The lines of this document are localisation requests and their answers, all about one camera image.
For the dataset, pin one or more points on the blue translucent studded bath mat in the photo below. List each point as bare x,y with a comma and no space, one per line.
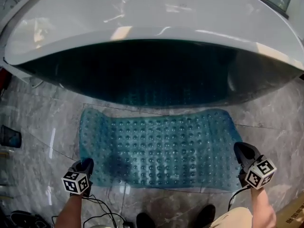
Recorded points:
154,146

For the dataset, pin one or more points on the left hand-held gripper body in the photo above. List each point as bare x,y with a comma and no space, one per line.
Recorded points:
75,183

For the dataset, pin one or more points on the person's left forearm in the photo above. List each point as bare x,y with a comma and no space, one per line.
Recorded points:
70,210

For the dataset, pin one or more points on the person's beige trouser leg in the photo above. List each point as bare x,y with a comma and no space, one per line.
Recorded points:
232,218

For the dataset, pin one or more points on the black sneaker with white sole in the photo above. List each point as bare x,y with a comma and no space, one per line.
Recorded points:
28,220

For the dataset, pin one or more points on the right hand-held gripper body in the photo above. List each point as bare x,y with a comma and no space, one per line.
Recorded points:
259,173

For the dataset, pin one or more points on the person's right forearm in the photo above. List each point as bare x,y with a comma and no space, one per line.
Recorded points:
262,208

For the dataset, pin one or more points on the person's black shoe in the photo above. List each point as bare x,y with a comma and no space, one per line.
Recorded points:
206,214
145,221

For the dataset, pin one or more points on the black mesh waste bin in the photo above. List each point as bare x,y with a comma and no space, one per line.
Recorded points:
10,136

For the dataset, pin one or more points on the white bathtub with dark panel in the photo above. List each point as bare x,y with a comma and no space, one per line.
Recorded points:
142,13

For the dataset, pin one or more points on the brown cardboard box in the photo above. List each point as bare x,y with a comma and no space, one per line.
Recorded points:
293,212

